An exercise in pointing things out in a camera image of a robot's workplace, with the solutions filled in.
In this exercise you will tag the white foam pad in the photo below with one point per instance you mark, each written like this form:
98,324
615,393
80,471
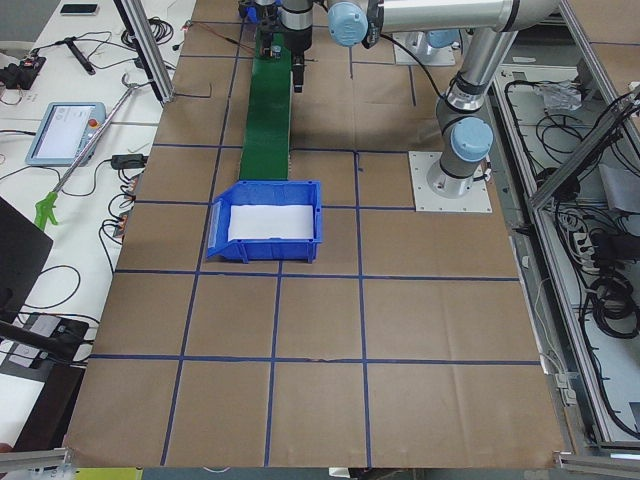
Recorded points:
263,222

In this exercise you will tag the blue empty bin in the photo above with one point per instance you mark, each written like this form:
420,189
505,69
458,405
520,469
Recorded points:
248,11

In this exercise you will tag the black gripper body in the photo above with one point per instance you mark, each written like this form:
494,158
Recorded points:
296,41

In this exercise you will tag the teach pendant tablet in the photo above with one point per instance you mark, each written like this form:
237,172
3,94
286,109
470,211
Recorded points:
64,131

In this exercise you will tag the blue bin with buttons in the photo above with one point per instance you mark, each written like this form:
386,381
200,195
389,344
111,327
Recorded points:
263,192

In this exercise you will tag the green handled reacher grabber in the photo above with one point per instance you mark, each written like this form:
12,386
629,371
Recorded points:
45,207

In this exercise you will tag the black smartphone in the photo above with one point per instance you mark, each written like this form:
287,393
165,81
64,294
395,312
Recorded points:
79,9

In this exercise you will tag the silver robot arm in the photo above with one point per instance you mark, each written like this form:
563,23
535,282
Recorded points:
487,30

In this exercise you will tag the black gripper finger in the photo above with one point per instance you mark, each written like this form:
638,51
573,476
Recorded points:
298,69

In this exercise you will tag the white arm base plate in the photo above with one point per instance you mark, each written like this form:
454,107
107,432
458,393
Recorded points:
436,192
432,48

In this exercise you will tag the aluminium frame post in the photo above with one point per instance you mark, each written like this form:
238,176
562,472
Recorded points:
137,26

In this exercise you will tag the green conveyor belt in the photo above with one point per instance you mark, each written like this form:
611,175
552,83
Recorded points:
265,153

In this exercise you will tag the black power adapter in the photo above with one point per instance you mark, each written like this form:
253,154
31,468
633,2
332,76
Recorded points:
128,161

